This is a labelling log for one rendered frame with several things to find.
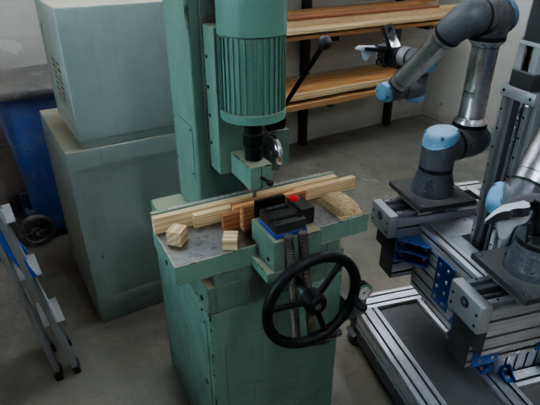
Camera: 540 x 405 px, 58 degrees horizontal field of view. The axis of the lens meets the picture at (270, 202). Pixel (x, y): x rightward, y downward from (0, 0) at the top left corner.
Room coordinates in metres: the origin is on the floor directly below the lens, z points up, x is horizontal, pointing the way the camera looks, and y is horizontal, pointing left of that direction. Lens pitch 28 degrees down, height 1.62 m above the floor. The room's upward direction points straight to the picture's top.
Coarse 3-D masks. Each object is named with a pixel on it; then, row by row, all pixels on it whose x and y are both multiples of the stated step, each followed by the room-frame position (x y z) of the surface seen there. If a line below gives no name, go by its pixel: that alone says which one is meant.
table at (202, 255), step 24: (336, 216) 1.24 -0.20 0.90; (360, 216) 1.25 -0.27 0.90; (192, 240) 1.11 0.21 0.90; (216, 240) 1.11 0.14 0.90; (240, 240) 1.11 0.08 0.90; (168, 264) 1.04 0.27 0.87; (192, 264) 1.01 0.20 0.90; (216, 264) 1.04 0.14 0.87; (240, 264) 1.07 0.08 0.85; (264, 264) 1.04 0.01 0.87
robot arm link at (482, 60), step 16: (496, 0) 1.60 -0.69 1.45; (512, 0) 1.63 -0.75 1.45; (496, 16) 1.57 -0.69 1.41; (512, 16) 1.61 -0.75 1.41; (496, 32) 1.59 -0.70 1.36; (480, 48) 1.61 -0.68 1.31; (496, 48) 1.61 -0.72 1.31; (480, 64) 1.61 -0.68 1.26; (464, 80) 1.66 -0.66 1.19; (480, 80) 1.60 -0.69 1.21; (464, 96) 1.63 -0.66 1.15; (480, 96) 1.60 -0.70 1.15; (464, 112) 1.62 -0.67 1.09; (480, 112) 1.60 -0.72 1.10; (464, 128) 1.60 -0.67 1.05; (480, 128) 1.59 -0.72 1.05; (480, 144) 1.59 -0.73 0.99
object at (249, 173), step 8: (232, 152) 1.33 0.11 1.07; (240, 152) 1.33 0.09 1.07; (232, 160) 1.32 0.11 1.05; (240, 160) 1.27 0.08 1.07; (264, 160) 1.27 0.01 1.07; (232, 168) 1.32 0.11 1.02; (240, 168) 1.27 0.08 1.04; (248, 168) 1.22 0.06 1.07; (256, 168) 1.22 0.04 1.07; (264, 168) 1.23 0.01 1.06; (240, 176) 1.27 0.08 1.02; (248, 176) 1.22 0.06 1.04; (256, 176) 1.22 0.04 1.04; (264, 176) 1.23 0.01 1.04; (248, 184) 1.22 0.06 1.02; (256, 184) 1.22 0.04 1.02; (264, 184) 1.23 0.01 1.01
